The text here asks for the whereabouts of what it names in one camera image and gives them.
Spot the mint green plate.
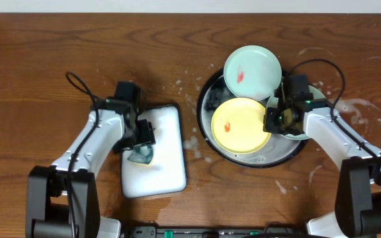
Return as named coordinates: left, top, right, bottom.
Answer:
left=266, top=85, right=325, bottom=141

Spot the green yellow sponge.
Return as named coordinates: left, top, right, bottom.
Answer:
left=126, top=145, right=153, bottom=165

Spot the yellow plate with red stain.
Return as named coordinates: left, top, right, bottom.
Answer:
left=210, top=98, right=271, bottom=155

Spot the mint plate with red stain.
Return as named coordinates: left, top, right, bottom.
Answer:
left=224, top=45, right=282, bottom=100

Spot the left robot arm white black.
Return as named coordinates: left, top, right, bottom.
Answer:
left=25, top=99, right=155, bottom=237

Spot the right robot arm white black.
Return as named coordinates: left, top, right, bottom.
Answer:
left=265, top=95, right=381, bottom=237

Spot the round black metal tray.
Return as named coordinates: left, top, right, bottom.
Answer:
left=196, top=69, right=308, bottom=169

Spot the rectangular tray of soap foam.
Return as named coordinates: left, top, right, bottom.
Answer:
left=121, top=105, right=187, bottom=198

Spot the black base rail with buttons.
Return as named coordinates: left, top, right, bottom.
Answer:
left=120, top=225, right=306, bottom=238

